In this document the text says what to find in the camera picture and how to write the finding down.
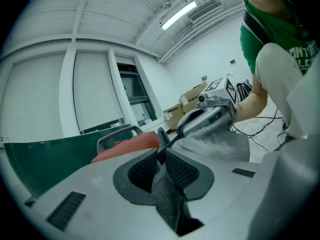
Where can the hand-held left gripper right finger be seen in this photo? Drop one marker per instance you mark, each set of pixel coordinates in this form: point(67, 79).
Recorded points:
point(225, 194)

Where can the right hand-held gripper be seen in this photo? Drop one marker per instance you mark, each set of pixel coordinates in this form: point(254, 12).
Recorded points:
point(220, 91)

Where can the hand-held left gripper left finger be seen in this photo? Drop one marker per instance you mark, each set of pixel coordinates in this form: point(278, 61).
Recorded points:
point(95, 199)

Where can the gray fleece dust bag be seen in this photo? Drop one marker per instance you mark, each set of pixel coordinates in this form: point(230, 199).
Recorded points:
point(220, 145)

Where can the person's right forearm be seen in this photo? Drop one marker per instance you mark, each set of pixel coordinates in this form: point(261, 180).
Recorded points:
point(252, 104)

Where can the large cardboard box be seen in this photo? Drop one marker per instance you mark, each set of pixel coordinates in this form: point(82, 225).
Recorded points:
point(192, 95)

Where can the small cardboard box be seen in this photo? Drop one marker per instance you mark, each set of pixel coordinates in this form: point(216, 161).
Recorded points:
point(173, 115)

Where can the dark green board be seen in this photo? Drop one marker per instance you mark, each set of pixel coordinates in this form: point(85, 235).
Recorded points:
point(50, 164)

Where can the dark framed window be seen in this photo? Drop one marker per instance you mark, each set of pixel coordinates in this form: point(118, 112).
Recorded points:
point(137, 96)

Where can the person's beige trousers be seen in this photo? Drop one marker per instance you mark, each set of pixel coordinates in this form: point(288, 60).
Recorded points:
point(277, 69)

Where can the long ceiling light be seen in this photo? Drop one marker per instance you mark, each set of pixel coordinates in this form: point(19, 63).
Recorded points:
point(178, 15)

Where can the white air vent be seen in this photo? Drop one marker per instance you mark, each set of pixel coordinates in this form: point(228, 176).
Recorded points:
point(205, 11)

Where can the narrow white roller blind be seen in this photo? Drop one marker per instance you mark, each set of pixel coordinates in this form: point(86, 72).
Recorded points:
point(97, 89)

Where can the person's green shirt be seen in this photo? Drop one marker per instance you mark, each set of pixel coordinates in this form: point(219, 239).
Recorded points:
point(277, 26)

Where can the round ceiling detector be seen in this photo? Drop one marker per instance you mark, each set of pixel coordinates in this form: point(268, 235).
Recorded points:
point(167, 5)

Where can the wide white roller blind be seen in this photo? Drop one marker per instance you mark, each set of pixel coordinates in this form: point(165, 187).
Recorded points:
point(32, 96)

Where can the wall socket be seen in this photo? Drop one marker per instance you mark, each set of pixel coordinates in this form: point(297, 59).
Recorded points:
point(204, 78)
point(232, 61)

